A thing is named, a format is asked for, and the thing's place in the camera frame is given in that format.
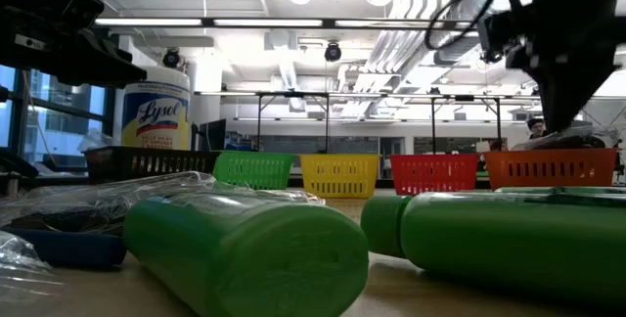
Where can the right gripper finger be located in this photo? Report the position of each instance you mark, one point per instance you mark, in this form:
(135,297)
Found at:
(552,97)
(584,92)

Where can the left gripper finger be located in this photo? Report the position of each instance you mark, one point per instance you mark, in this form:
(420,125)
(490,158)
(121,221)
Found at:
(124,73)
(100,58)

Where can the round black hairbrush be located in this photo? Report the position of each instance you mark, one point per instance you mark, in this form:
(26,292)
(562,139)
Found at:
(533,143)
(88,204)

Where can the blue white toothbrush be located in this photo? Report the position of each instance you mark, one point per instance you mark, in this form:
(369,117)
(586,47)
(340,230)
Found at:
(19,258)
(95,140)

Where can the blue disposable razor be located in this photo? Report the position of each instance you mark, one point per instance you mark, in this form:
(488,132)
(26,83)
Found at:
(68,247)

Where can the person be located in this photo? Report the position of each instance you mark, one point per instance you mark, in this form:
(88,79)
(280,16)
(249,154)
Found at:
(536,128)
(496,146)

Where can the Lysol wipes canister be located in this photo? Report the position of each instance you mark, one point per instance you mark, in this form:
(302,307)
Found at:
(156,116)

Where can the orange plastic basket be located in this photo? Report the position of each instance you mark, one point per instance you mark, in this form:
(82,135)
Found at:
(550,170)

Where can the black plastic basket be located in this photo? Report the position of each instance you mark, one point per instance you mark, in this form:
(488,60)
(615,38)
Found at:
(147,163)

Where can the dark background monitor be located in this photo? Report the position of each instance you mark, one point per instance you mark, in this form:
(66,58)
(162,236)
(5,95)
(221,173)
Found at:
(215,136)

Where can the red plastic basket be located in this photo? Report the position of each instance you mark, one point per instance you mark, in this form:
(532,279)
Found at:
(433,175)

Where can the ceiling light bar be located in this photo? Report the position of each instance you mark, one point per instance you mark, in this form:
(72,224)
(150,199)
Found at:
(269,22)

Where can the green plastic basket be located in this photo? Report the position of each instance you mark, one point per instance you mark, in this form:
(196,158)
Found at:
(254,170)

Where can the wrapped black comb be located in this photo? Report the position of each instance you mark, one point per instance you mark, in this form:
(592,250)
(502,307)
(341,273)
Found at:
(254,192)

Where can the yellow plastic basket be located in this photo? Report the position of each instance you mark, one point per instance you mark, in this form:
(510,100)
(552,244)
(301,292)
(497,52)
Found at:
(340,175)

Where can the black ceiling camera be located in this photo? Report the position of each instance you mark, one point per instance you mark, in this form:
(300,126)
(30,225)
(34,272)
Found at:
(332,52)
(171,58)

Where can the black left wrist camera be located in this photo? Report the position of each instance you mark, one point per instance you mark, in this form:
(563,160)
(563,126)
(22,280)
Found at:
(76,6)

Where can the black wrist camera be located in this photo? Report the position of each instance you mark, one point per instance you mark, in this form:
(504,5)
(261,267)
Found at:
(496,35)
(76,6)

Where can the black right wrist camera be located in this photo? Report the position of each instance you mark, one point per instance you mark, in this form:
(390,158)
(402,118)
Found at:
(496,35)

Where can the black aluminium table frame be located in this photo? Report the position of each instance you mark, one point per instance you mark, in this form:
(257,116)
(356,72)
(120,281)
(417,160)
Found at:
(14,165)

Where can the black background rig frame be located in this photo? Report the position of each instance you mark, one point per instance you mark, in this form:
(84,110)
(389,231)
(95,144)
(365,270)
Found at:
(293,94)
(433,126)

